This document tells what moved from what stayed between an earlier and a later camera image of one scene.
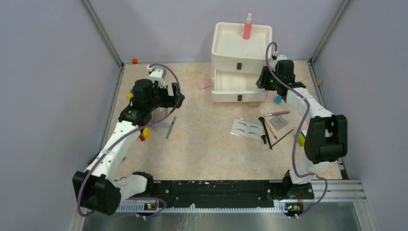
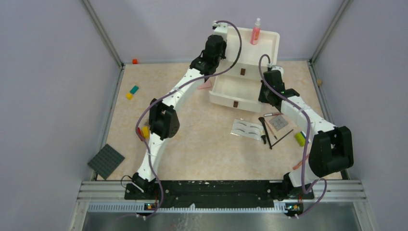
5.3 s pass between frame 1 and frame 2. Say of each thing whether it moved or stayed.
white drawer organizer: moved
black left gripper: moved
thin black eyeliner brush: stayed
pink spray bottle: moved
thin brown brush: stayed
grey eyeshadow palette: stayed
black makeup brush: stayed
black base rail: stayed
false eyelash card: stayed
